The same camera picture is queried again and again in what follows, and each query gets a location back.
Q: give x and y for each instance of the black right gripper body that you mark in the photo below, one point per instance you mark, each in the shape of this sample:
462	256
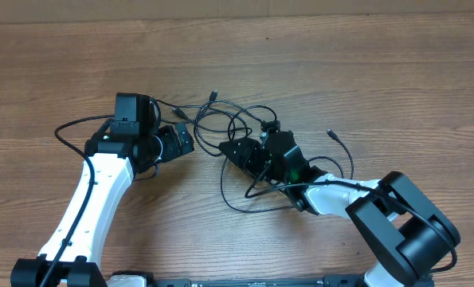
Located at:
258	162

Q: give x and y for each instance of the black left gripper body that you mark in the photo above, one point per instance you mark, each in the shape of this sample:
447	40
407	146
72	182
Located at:
170	146

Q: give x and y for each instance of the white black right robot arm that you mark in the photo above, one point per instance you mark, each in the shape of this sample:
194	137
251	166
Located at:
410	237

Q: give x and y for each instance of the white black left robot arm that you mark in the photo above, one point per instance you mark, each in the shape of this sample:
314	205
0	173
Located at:
129	142

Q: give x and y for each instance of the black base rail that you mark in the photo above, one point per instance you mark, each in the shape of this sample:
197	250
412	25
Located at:
260	283

